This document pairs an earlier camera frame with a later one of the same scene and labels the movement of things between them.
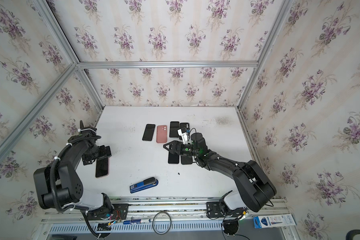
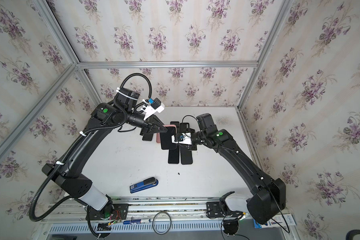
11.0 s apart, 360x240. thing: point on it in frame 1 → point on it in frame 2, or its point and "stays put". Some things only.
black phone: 101,167 → 166,138
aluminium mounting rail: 163,208 stays put
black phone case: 186,159 stays put
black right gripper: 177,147 → 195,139
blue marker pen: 136,221 stays put
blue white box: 273,221 stays put
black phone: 173,158 stays put
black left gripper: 94,152 → 147,127
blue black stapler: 148,182 stays put
